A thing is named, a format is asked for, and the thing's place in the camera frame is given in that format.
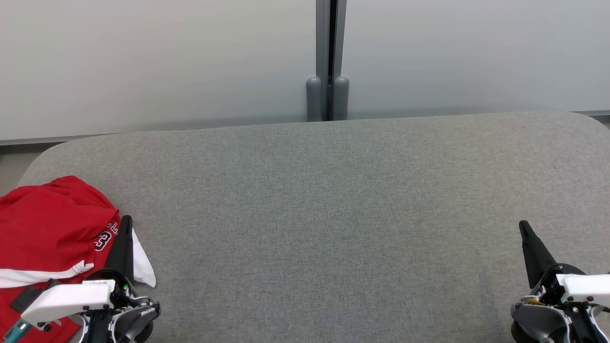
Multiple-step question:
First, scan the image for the red white basketball jersey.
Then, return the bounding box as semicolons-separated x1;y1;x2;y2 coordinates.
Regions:
0;175;157;343

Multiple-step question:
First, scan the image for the teal left camera cable connector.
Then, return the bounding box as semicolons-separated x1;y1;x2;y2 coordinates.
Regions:
0;318;30;343

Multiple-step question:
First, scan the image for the grey metal partition post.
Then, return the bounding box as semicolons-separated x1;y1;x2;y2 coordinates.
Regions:
333;0;347;121
315;0;331;122

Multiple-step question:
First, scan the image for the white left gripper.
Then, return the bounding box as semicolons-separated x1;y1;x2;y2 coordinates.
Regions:
21;215;139;343

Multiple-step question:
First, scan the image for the grey cylindrical partition foot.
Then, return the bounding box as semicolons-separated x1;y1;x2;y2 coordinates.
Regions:
306;76;323;122
333;76;350;121

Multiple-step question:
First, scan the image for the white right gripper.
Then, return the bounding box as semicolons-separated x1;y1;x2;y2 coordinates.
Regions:
518;220;610;343

